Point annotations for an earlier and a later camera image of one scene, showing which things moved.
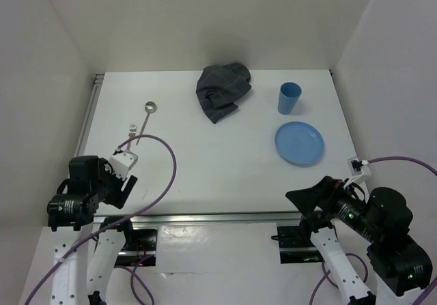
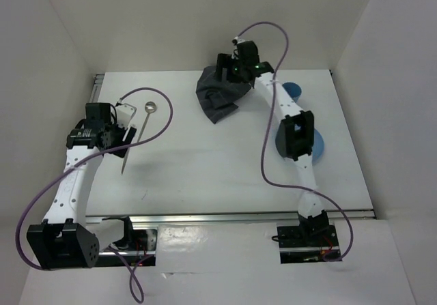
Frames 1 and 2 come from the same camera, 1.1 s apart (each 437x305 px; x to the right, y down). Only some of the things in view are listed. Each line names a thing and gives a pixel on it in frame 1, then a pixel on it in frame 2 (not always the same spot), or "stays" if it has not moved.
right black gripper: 323,193 -> 225,61
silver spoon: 150,107 stays
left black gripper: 120,195 -> 121,130
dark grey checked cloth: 219,86 stays
